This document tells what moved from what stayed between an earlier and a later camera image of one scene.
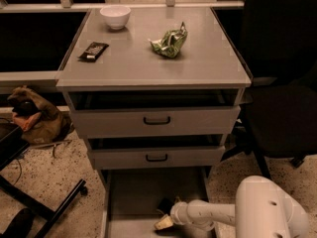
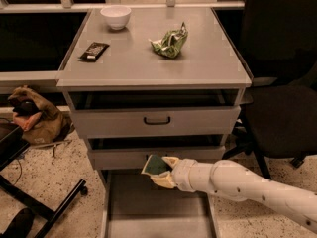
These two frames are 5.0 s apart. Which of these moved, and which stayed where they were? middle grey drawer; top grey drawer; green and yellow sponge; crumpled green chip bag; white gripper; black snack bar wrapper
Moved: white gripper; green and yellow sponge
Stayed: black snack bar wrapper; top grey drawer; crumpled green chip bag; middle grey drawer
